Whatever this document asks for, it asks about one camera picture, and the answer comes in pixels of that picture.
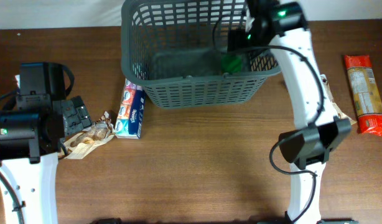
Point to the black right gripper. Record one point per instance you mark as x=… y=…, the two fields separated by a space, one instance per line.
x=237 y=40

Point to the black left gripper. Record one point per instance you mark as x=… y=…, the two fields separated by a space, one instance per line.
x=77 y=111

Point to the green lidded jar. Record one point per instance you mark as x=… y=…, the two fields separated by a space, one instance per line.
x=231 y=64

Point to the beige bread bun package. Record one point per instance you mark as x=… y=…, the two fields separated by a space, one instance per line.
x=340 y=113

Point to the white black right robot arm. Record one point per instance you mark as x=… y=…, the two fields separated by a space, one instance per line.
x=304 y=152

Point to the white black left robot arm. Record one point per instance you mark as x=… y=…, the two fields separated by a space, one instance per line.
x=33 y=128

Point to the Kleenex tissue pack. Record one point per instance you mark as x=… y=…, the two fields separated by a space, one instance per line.
x=131 y=112

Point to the brown beige snack bag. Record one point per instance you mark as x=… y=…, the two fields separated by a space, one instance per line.
x=87 y=140

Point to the grey plastic mesh basket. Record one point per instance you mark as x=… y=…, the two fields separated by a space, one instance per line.
x=173 y=50

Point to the red orange pasta package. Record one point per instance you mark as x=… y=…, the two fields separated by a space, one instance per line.
x=366 y=97

